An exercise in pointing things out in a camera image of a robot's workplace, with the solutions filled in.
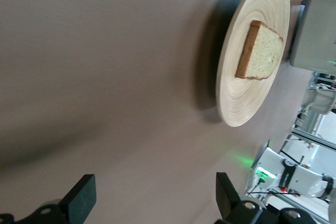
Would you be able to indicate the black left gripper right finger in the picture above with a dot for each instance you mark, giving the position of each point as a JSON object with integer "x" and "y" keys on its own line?
{"x": 227, "y": 195}

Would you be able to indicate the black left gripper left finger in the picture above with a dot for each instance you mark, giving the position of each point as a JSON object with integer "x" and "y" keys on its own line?
{"x": 81, "y": 195}

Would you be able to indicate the grey background equipment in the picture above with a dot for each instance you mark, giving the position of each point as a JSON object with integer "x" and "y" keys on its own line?
{"x": 320, "y": 98}

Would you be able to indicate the chrome and beige toaster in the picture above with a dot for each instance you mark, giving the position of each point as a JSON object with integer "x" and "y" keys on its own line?
{"x": 312, "y": 32}

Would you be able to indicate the round wooden plate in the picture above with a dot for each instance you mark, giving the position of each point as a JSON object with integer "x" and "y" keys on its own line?
{"x": 241, "y": 98}

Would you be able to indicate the aluminium frame structure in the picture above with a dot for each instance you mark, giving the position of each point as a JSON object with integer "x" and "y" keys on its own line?
{"x": 309, "y": 136}

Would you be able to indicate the slice of bread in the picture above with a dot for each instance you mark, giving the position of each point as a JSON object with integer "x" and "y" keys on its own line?
{"x": 265, "y": 53}

